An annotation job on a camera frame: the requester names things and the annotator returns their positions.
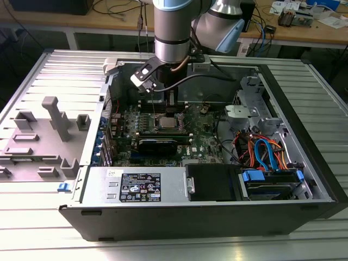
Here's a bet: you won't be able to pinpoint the black plastic shroud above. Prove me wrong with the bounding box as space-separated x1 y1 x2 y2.
185 164 242 202

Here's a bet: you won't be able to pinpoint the green motherboard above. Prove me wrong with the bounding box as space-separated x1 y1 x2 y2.
108 100 228 168

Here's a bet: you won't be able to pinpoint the heat sink cooler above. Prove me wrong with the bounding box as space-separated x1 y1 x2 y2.
277 7 296 27

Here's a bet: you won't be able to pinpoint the CPU socket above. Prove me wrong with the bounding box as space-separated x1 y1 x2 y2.
153 111 183 134

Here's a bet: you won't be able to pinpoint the hard disk in blue carrier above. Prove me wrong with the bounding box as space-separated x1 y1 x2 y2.
238 167 306 201

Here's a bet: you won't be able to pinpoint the small electronics box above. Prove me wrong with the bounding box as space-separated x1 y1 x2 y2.
295 9 318 28

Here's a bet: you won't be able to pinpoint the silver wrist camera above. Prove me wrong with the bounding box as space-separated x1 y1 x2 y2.
191 54 212 72

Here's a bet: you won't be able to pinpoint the silver drive bay cage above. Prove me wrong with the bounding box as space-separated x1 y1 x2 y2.
232 76 285 128

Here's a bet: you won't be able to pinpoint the grey parts rack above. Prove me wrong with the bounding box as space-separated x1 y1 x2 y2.
0 96 92 183

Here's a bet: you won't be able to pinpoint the black camera cable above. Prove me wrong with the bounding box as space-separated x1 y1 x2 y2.
151 61 237 92

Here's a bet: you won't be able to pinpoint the wooden desk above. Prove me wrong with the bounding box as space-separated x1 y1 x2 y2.
0 0 348 51

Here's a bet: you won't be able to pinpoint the black upright box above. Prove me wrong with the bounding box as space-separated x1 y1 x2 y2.
241 1 257 33

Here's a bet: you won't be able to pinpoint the silver CPU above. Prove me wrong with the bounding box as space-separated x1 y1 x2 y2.
159 117 177 131

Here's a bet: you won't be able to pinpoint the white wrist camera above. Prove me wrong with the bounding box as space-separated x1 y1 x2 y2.
129 64 159 95

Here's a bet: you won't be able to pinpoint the blue flat wire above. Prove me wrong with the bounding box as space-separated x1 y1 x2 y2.
254 138 276 171

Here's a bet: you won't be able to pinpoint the blue cable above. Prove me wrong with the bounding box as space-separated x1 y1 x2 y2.
259 20 270 54

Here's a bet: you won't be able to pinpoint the silver power supply unit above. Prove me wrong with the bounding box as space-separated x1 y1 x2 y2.
78 165 196 204

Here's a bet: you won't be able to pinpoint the black graphics card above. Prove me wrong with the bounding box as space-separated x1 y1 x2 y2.
137 138 179 157

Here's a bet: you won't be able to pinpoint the white paper sheet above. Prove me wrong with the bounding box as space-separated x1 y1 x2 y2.
317 15 348 30

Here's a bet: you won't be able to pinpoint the white leaflet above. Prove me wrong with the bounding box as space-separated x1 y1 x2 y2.
270 1 301 15

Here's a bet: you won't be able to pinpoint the red orange wire bundle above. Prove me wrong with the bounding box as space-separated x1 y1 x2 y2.
234 131 258 164

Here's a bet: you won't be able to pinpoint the black grey PC case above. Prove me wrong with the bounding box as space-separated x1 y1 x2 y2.
58 57 348 243

